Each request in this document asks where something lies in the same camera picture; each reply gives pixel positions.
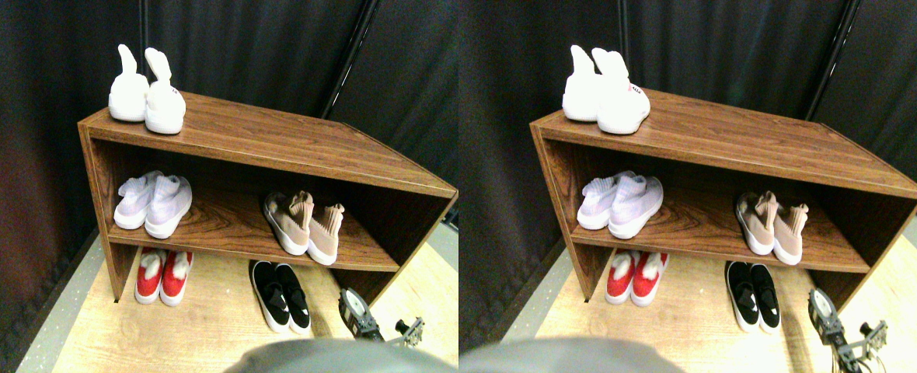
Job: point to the beige shoe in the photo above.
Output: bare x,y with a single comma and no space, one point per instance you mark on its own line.
325,237
757,225
790,237
287,225

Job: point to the black bracket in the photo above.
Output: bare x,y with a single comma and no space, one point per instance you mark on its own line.
410,330

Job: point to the black shoe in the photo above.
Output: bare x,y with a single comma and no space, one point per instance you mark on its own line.
765,301
294,301
270,299
742,299

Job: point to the lilac shoe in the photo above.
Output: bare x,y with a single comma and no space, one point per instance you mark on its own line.
132,206
168,208
636,208
596,207

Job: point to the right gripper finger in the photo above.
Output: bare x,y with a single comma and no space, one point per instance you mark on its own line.
359,311
826,312

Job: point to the black curtain stand pole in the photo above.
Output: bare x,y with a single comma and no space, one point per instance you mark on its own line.
623,27
352,58
144,27
833,58

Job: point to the white shoe with red mark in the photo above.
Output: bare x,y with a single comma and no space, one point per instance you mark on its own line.
165,109
623,109

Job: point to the brown shoe rack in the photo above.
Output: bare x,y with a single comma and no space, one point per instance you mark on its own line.
287,148
738,148

